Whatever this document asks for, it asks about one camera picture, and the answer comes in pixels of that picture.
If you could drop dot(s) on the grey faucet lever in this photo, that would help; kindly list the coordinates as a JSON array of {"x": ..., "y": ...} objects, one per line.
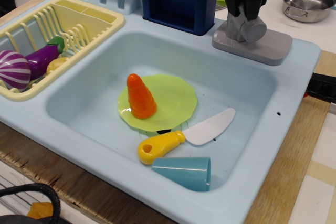
[{"x": 252, "y": 30}]

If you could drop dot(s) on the stainless steel pot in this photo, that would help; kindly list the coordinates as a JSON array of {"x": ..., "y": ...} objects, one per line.
[{"x": 307, "y": 11}]

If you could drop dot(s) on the dark blue box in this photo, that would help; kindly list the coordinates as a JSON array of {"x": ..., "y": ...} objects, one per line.
[{"x": 168, "y": 1}]

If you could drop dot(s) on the grey toy faucet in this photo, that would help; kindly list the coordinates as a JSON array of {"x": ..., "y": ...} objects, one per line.
[{"x": 271, "y": 49}]

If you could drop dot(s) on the black clamp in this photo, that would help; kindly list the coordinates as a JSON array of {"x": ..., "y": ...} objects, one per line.
[{"x": 321, "y": 87}]

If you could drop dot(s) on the light green plate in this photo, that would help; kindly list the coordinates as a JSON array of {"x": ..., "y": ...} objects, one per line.
[{"x": 175, "y": 99}]

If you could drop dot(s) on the orange toy carrot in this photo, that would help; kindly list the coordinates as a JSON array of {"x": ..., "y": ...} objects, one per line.
[{"x": 140, "y": 98}]

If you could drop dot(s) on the yellow dish drying rack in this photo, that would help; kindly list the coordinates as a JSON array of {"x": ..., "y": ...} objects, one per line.
[{"x": 82, "y": 26}]

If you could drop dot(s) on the light blue toy sink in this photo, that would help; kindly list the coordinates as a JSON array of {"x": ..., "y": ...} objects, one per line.
[{"x": 76, "y": 116}]

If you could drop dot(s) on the teal plastic cup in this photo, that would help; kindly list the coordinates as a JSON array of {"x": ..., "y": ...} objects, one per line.
[{"x": 193, "y": 173}]

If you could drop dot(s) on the purple toy eggplant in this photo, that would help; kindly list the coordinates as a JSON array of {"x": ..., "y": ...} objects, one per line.
[{"x": 38, "y": 61}]

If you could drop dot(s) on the purple white striped onion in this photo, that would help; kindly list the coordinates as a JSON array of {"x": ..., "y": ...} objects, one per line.
[{"x": 15, "y": 70}]

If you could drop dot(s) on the orange scrap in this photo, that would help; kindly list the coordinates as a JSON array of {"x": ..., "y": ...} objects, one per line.
[{"x": 39, "y": 210}]

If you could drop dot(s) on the yellow handled toy knife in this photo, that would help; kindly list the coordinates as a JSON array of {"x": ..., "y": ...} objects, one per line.
[{"x": 199, "y": 134}]

